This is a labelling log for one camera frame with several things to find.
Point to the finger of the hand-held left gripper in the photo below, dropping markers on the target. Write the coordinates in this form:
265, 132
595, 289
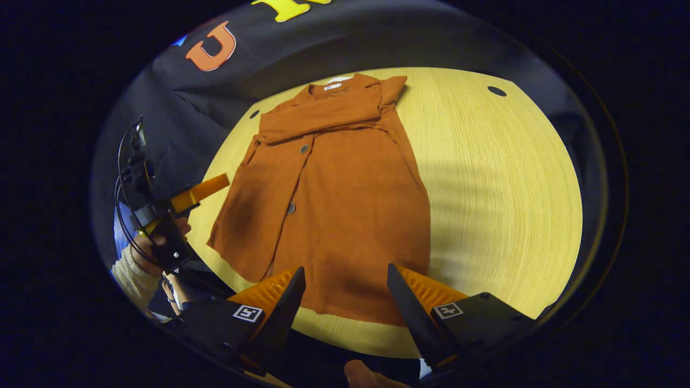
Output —
205, 188

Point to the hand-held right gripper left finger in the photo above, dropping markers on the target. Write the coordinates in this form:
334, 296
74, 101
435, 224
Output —
283, 318

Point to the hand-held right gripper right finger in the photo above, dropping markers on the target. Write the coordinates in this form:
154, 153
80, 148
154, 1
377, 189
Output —
412, 323

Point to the rust orange knit cardigan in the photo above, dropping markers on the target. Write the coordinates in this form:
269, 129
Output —
345, 205

